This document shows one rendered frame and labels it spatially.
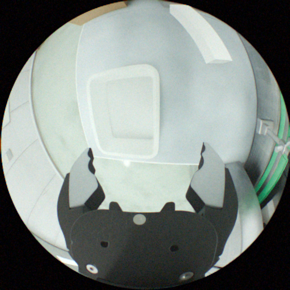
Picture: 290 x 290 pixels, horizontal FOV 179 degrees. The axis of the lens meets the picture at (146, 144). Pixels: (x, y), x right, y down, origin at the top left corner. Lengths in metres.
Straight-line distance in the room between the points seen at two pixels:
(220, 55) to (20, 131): 3.38
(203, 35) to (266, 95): 0.27
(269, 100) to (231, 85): 0.17
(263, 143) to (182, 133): 0.34
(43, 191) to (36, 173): 0.57
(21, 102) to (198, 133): 3.57
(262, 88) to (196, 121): 0.32
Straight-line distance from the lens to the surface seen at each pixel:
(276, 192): 0.67
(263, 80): 0.43
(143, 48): 0.31
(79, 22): 0.57
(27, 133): 3.26
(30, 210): 3.51
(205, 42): 0.28
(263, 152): 0.45
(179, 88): 0.28
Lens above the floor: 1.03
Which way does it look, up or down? 58 degrees down
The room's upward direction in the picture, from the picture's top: 162 degrees counter-clockwise
